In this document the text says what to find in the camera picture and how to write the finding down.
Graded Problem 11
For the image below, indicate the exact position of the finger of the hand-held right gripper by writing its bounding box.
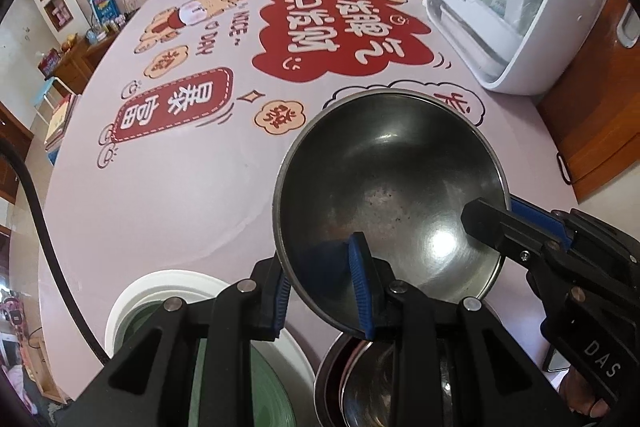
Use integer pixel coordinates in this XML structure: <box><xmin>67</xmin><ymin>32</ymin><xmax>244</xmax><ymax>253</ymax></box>
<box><xmin>510</xmin><ymin>198</ymin><xmax>576</xmax><ymax>250</ymax></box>
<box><xmin>460</xmin><ymin>198</ymin><xmax>546</xmax><ymax>267</ymax></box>

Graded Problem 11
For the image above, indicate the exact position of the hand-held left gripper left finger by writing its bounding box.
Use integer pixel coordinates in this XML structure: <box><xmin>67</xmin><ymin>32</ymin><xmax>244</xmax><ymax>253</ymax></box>
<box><xmin>70</xmin><ymin>257</ymin><xmax>293</xmax><ymax>427</ymax></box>

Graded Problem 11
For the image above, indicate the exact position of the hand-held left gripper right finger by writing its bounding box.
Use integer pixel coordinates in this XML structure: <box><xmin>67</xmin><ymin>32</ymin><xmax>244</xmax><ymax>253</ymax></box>
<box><xmin>347</xmin><ymin>232</ymin><xmax>566</xmax><ymax>427</ymax></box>

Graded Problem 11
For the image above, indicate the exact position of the large flat-bottomed steel bowl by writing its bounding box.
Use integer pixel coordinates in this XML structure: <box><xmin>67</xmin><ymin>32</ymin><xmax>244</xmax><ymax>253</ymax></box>
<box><xmin>313</xmin><ymin>332</ymin><xmax>476</xmax><ymax>427</ymax></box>

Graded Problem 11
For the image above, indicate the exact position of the green plate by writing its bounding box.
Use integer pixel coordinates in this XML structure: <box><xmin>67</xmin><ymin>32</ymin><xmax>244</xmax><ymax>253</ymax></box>
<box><xmin>120</xmin><ymin>302</ymin><xmax>292</xmax><ymax>427</ymax></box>

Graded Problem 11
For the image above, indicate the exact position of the pink bowl with steel liner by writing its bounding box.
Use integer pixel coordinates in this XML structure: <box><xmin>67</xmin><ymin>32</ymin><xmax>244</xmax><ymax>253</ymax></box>
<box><xmin>322</xmin><ymin>339</ymin><xmax>466</xmax><ymax>427</ymax></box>

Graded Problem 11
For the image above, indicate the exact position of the round steel bowl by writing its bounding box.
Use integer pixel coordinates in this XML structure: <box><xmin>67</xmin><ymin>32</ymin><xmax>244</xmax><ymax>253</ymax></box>
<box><xmin>272</xmin><ymin>91</ymin><xmax>512</xmax><ymax>337</ymax></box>

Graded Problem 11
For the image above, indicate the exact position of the white paper plate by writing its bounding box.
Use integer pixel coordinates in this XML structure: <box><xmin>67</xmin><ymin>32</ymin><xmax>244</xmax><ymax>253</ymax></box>
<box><xmin>105</xmin><ymin>271</ymin><xmax>316</xmax><ymax>427</ymax></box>

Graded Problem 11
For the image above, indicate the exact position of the person's right hand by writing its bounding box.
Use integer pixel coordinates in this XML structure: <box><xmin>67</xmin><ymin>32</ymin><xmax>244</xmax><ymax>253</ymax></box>
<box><xmin>557</xmin><ymin>369</ymin><xmax>608</xmax><ymax>415</ymax></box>

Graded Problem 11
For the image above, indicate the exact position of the white countertop sterilizer cabinet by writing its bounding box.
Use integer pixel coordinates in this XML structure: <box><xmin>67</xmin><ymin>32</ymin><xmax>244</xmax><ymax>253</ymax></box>
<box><xmin>422</xmin><ymin>0</ymin><xmax>605</xmax><ymax>96</ymax></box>

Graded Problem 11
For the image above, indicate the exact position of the white sliding door lock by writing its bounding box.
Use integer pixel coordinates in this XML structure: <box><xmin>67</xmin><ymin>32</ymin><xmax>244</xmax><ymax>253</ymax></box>
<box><xmin>615</xmin><ymin>4</ymin><xmax>640</xmax><ymax>52</ymax></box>

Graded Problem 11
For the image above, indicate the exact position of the stack of books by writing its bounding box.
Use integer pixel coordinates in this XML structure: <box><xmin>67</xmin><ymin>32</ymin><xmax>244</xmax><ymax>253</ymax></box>
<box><xmin>45</xmin><ymin>93</ymin><xmax>81</xmax><ymax>152</ymax></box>

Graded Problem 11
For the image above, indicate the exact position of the wooden television cabinet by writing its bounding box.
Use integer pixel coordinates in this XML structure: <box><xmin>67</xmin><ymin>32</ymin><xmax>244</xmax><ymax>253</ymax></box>
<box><xmin>37</xmin><ymin>24</ymin><xmax>121</xmax><ymax>95</ymax></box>

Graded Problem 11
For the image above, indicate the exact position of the white stool with blue seat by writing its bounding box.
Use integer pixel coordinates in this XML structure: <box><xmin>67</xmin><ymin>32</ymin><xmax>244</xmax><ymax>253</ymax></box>
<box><xmin>32</xmin><ymin>77</ymin><xmax>66</xmax><ymax>128</ymax></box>

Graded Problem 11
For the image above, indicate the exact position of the red tin box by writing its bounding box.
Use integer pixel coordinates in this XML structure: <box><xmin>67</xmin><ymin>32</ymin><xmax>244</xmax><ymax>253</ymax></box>
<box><xmin>39</xmin><ymin>48</ymin><xmax>61</xmax><ymax>75</ymax></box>

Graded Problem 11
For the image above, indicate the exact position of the blue printed box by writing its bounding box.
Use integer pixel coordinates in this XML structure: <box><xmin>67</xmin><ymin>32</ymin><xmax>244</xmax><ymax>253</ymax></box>
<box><xmin>86</xmin><ymin>0</ymin><xmax>121</xmax><ymax>25</ymax></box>

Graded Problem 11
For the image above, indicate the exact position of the black loop handle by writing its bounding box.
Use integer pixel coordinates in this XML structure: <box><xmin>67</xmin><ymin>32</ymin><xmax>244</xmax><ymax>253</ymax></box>
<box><xmin>556</xmin><ymin>152</ymin><xmax>573</xmax><ymax>185</ymax></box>

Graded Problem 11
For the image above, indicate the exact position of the black cable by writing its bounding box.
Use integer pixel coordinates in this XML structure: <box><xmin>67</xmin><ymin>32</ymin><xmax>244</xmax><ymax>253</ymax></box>
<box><xmin>0</xmin><ymin>139</ymin><xmax>111</xmax><ymax>365</ymax></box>

